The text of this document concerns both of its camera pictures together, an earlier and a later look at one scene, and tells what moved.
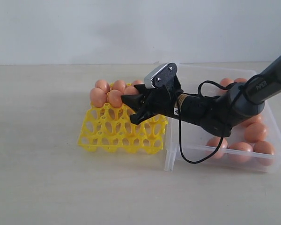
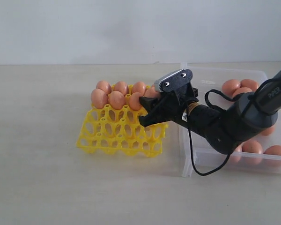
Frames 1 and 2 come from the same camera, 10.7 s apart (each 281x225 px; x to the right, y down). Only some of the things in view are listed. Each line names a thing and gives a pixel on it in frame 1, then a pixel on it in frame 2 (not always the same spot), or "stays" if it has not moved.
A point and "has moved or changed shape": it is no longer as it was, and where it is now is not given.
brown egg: (103, 85) stays
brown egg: (263, 152) to (277, 150)
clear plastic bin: (255, 146) has moved or changed shape
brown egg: (98, 97) stays
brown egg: (225, 81) has moved or changed shape
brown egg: (120, 85) stays
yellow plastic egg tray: (110, 129) stays
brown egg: (114, 98) stays
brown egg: (255, 132) to (268, 131)
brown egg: (130, 90) has moved or changed shape
